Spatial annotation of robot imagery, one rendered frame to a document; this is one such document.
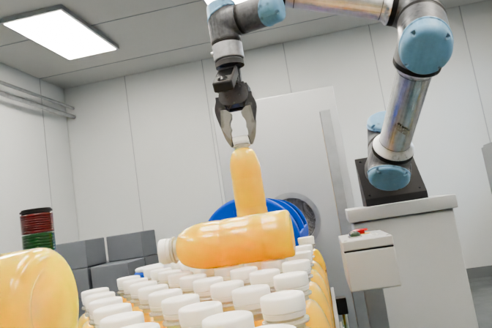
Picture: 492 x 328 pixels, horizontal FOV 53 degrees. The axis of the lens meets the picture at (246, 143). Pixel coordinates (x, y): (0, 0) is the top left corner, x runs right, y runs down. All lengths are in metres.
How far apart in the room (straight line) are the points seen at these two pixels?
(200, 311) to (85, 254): 4.58
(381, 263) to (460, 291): 0.61
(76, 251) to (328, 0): 4.13
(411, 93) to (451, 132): 5.39
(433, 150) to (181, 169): 3.28
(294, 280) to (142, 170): 6.46
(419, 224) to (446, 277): 0.17
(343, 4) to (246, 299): 0.94
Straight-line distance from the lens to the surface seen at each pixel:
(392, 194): 1.64
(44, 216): 1.07
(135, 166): 7.02
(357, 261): 1.03
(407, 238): 1.57
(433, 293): 1.60
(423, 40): 1.18
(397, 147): 1.40
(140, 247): 5.21
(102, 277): 4.96
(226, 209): 1.41
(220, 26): 1.22
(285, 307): 0.43
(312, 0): 1.30
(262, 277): 0.62
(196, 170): 6.72
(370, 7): 1.31
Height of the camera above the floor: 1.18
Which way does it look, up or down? 8 degrees up
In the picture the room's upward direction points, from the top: 9 degrees counter-clockwise
